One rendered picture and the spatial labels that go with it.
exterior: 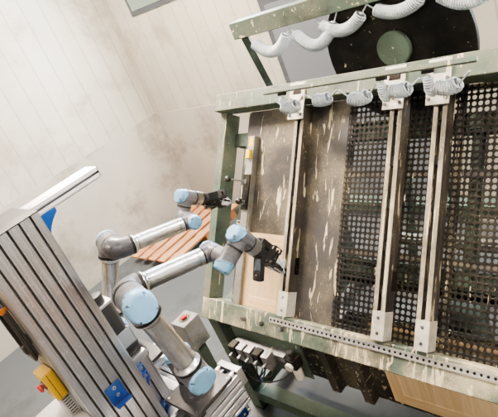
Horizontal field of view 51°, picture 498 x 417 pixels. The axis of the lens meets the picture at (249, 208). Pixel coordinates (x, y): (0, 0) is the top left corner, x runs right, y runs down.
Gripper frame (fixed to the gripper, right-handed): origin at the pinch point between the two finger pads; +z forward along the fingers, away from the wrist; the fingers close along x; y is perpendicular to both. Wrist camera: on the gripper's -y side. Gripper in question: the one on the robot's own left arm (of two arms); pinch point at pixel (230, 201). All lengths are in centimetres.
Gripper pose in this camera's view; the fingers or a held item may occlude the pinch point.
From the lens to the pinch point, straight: 288.6
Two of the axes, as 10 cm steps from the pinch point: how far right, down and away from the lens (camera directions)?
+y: -6.9, 3.0, 6.5
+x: 1.5, 9.5, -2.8
